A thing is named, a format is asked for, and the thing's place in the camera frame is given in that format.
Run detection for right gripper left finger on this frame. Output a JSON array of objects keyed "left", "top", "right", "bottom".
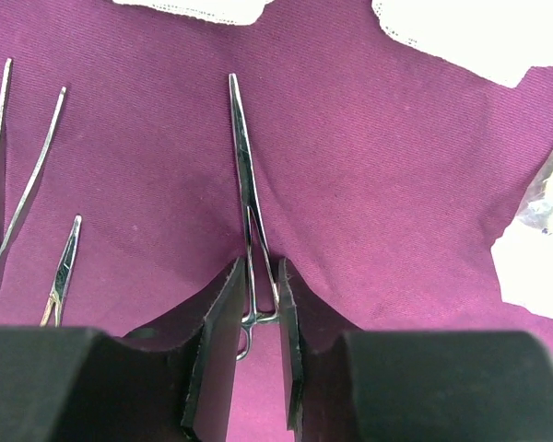
[{"left": 122, "top": 257, "right": 246, "bottom": 441}]

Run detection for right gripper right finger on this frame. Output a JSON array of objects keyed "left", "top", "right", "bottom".
[{"left": 277, "top": 258, "right": 364, "bottom": 441}]

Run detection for steel forceps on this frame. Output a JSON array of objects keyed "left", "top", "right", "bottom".
[
  {"left": 228, "top": 73, "right": 280, "bottom": 361},
  {"left": 40, "top": 215, "right": 83, "bottom": 327}
]

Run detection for purple cloth mat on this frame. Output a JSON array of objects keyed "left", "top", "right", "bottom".
[{"left": 0, "top": 1, "right": 553, "bottom": 441}]

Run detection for clear plastic packet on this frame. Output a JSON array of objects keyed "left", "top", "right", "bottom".
[{"left": 490, "top": 151, "right": 553, "bottom": 320}]

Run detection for middle gauze pad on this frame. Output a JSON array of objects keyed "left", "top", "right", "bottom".
[{"left": 113, "top": 0, "right": 272, "bottom": 26}]

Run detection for gauze pad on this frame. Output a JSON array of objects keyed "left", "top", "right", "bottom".
[
  {"left": 371, "top": 1, "right": 553, "bottom": 88},
  {"left": 113, "top": 0, "right": 272, "bottom": 26}
]

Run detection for right gauze pad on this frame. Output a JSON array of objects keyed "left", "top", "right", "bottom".
[{"left": 371, "top": 1, "right": 553, "bottom": 88}]

